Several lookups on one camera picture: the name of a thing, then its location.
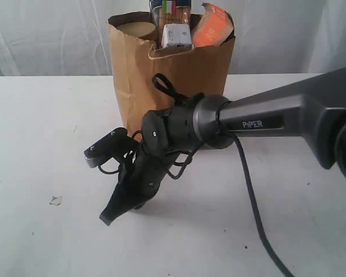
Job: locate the white and blue carton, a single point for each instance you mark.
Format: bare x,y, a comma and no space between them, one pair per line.
176,35

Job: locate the brown pouch with orange label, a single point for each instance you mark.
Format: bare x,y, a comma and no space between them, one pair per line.
214,27

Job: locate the white fabric backdrop curtain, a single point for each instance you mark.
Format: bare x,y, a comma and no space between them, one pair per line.
51,38

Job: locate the nut jar with gold lid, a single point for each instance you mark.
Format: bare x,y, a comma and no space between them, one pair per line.
142,30

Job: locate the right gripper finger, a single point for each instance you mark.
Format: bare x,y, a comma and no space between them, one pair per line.
119,203
137,204

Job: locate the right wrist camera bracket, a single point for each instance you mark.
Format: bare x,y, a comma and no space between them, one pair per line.
106,147

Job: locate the clear plastic scrap on table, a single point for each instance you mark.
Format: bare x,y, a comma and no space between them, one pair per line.
56,201

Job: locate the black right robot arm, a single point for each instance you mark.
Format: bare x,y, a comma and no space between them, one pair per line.
314,108

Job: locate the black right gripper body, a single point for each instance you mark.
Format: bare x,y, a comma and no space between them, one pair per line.
142,176

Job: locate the spaghetti packet dark blue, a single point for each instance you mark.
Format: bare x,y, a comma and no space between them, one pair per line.
169,12

